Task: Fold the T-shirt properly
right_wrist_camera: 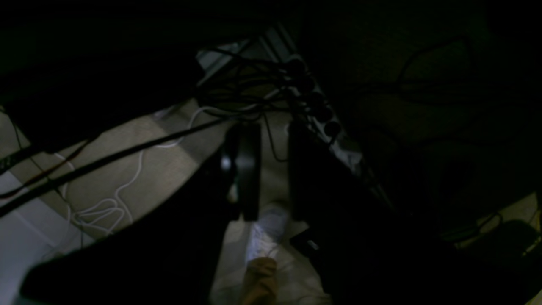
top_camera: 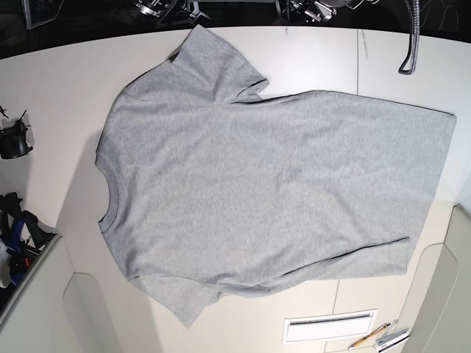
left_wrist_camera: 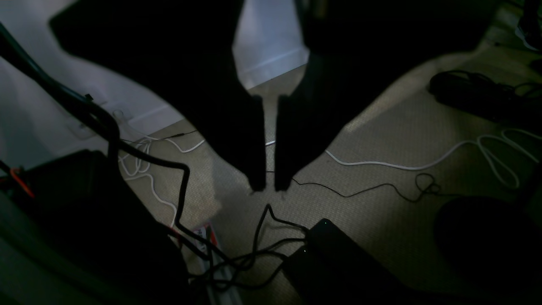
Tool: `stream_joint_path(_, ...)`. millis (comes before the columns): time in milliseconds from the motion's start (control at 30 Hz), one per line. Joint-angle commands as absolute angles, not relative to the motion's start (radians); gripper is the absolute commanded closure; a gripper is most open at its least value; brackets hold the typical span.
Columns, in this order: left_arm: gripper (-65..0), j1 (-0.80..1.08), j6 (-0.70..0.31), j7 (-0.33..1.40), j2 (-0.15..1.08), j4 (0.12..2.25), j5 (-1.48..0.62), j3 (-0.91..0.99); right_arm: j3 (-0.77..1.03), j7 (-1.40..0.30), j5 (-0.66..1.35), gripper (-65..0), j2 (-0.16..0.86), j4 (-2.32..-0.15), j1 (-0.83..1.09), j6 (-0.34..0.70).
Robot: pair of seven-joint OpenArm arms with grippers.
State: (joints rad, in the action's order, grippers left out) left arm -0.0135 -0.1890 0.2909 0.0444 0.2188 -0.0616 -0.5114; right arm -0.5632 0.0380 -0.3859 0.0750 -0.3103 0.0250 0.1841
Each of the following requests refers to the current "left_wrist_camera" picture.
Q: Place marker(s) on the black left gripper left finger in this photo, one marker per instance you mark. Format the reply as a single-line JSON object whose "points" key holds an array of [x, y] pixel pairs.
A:
{"points": [[181, 50]]}

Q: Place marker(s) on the black power adapter box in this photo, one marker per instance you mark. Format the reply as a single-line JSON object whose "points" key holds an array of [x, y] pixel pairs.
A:
{"points": [[331, 269]]}

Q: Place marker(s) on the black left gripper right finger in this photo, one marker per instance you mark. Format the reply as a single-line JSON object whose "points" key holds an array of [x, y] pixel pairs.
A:
{"points": [[357, 48]]}

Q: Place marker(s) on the black power strip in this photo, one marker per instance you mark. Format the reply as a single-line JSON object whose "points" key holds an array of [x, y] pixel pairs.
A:
{"points": [[477, 94]]}

